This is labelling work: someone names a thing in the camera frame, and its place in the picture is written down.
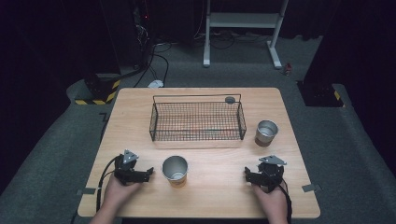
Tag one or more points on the plain steel cup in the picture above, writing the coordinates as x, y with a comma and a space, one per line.
266, 132

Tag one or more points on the black yellow striped base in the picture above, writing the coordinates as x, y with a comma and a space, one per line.
322, 95
99, 90

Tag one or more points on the white power adapter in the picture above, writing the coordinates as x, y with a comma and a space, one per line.
155, 83

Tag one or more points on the small red object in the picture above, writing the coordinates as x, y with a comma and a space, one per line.
288, 68

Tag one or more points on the grey tape strip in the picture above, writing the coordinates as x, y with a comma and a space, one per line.
311, 188
86, 191

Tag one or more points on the person's right hand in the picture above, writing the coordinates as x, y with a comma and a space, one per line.
271, 200

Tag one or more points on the dark equipment rack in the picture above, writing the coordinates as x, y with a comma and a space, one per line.
141, 29

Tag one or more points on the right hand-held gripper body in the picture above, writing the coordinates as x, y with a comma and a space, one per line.
270, 172

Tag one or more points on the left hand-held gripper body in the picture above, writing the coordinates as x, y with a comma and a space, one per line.
126, 169

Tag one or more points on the orange cup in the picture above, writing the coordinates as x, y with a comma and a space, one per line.
175, 171

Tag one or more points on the white metal stand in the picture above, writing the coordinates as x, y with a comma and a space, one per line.
243, 20

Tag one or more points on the person's left hand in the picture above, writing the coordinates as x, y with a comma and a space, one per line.
120, 194

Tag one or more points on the grey round table cap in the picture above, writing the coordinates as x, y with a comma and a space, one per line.
230, 100

